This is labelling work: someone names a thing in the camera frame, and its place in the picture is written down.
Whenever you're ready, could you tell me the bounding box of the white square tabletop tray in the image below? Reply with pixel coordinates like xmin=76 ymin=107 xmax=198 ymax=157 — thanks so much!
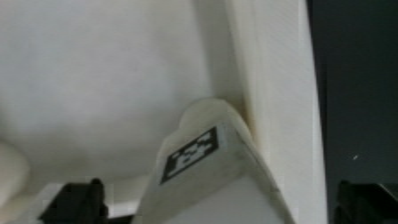
xmin=0 ymin=0 xmax=328 ymax=224

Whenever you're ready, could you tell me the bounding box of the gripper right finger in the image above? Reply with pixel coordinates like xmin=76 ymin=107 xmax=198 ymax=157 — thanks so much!
xmin=335 ymin=181 xmax=398 ymax=224

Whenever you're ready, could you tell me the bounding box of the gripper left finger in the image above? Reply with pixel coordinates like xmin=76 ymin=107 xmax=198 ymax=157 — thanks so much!
xmin=40 ymin=178 xmax=109 ymax=224

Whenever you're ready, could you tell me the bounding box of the white table leg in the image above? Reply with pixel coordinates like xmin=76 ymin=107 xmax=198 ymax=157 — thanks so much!
xmin=134 ymin=98 xmax=296 ymax=224

